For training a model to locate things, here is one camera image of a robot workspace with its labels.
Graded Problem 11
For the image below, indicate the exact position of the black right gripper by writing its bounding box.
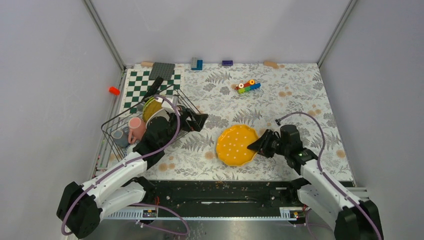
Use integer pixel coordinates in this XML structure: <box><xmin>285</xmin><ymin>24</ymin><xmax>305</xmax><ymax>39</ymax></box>
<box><xmin>247</xmin><ymin>128</ymin><xmax>290</xmax><ymax>158</ymax></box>

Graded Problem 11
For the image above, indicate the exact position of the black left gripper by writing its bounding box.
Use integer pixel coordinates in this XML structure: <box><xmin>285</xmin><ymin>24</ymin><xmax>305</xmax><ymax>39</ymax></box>
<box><xmin>160</xmin><ymin>107</ymin><xmax>208</xmax><ymax>149</ymax></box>

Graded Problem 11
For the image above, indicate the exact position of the white plate teal rim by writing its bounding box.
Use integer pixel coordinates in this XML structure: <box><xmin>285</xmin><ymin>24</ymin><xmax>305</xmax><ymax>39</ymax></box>
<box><xmin>146</xmin><ymin>108</ymin><xmax>170</xmax><ymax>128</ymax></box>

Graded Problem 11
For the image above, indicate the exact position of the yellow dotted scalloped plate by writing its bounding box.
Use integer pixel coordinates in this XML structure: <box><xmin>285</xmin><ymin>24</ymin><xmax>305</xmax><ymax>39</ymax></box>
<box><xmin>215</xmin><ymin>124</ymin><xmax>259</xmax><ymax>167</ymax></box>

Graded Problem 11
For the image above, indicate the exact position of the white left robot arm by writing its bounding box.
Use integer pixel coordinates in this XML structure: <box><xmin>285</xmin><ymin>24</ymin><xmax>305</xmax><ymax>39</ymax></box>
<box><xmin>56</xmin><ymin>106</ymin><xmax>209</xmax><ymax>239</ymax></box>

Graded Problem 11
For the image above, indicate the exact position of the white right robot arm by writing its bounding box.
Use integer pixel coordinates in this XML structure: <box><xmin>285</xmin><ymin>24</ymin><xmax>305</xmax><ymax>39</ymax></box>
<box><xmin>247</xmin><ymin>125</ymin><xmax>384</xmax><ymax>240</ymax></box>

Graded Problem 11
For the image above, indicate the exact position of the green woven rim plate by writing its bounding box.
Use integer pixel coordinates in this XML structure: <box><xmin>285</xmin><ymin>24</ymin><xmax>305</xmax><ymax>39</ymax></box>
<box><xmin>142</xmin><ymin>97</ymin><xmax>162</xmax><ymax>123</ymax></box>

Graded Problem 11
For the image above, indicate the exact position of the grey and blue brick stack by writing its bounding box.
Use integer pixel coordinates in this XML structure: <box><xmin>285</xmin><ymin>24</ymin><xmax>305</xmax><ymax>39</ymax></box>
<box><xmin>190</xmin><ymin>57</ymin><xmax>203</xmax><ymax>71</ymax></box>

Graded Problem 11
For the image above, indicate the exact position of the grey studded baseplate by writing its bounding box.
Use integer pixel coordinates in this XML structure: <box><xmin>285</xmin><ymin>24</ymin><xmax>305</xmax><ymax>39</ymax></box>
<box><xmin>149</xmin><ymin>62</ymin><xmax>176</xmax><ymax>80</ymax></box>

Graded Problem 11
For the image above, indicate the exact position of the pink mug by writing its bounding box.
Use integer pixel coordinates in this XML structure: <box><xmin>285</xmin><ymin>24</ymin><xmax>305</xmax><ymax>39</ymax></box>
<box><xmin>127</xmin><ymin>117</ymin><xmax>147</xmax><ymax>144</ymax></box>

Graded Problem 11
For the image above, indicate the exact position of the colourful toy brick car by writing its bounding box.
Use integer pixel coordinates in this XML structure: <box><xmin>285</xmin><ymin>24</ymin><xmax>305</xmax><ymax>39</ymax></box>
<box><xmin>234</xmin><ymin>79</ymin><xmax>261</xmax><ymax>94</ymax></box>

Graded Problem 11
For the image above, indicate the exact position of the purple toy brick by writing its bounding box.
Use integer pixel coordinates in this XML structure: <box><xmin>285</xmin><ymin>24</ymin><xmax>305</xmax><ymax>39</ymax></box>
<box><xmin>221</xmin><ymin>60</ymin><xmax>234</xmax><ymax>66</ymax></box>

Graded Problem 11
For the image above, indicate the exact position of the green white checkered board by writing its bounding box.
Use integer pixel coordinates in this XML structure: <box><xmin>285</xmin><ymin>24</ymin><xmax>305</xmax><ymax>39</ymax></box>
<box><xmin>119</xmin><ymin>68</ymin><xmax>184</xmax><ymax>115</ymax></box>

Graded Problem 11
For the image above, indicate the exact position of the wooden block left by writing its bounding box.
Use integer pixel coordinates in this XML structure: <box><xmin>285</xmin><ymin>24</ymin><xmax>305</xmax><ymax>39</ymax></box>
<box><xmin>140</xmin><ymin>61</ymin><xmax>154</xmax><ymax>68</ymax></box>

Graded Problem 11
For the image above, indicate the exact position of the wooden block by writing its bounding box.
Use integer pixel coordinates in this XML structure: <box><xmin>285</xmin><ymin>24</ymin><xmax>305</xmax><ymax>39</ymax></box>
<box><xmin>263</xmin><ymin>60</ymin><xmax>280</xmax><ymax>69</ymax></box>
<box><xmin>140</xmin><ymin>61</ymin><xmax>154</xmax><ymax>68</ymax></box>

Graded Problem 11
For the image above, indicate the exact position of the grey blue cup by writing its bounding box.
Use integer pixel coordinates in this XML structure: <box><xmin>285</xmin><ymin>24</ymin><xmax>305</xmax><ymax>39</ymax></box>
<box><xmin>111</xmin><ymin>126</ymin><xmax>130</xmax><ymax>148</ymax></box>

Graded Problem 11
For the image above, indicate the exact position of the wooden block right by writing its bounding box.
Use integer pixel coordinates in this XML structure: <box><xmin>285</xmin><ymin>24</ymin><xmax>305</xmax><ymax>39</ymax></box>
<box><xmin>263</xmin><ymin>60</ymin><xmax>280</xmax><ymax>69</ymax></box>

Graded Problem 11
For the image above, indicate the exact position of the red small block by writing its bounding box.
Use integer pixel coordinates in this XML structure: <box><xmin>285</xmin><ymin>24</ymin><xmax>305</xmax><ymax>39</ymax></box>
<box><xmin>108</xmin><ymin>86</ymin><xmax>121</xmax><ymax>96</ymax></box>

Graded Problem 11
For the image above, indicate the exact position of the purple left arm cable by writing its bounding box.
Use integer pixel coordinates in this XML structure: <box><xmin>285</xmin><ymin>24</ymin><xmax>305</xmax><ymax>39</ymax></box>
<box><xmin>60</xmin><ymin>94</ymin><xmax>190</xmax><ymax>237</ymax></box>

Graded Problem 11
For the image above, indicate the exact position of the black wire dish rack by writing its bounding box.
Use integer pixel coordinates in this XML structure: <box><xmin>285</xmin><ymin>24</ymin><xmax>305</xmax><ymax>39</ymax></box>
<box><xmin>101</xmin><ymin>84</ymin><xmax>208</xmax><ymax>161</ymax></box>

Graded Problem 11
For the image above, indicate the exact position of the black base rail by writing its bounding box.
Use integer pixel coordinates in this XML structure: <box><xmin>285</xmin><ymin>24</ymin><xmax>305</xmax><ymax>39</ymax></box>
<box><xmin>141</xmin><ymin>180</ymin><xmax>304</xmax><ymax>218</ymax></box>

